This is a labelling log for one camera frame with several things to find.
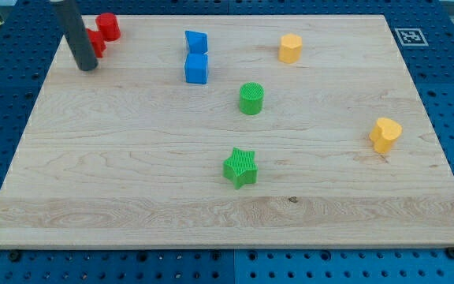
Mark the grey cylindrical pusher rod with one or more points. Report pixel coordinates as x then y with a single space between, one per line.
75 33

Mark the blue cube block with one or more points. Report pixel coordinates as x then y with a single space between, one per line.
196 68

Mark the yellow heart block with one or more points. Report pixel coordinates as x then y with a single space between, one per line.
384 134

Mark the red angular block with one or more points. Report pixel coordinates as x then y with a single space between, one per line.
97 42

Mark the red cylinder block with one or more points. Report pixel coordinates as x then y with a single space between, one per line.
107 24

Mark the blue triangular block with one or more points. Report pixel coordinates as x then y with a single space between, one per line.
197 42

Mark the green cylinder block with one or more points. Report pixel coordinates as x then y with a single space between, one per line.
251 98

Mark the light wooden board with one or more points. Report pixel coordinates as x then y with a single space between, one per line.
130 155

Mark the green star block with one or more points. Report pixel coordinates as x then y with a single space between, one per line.
240 168

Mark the yellow hexagon block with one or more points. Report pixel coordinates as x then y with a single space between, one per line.
290 48

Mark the white fiducial marker tag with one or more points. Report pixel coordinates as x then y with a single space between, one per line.
411 37

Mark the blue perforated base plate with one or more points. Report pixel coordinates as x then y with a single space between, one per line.
29 37

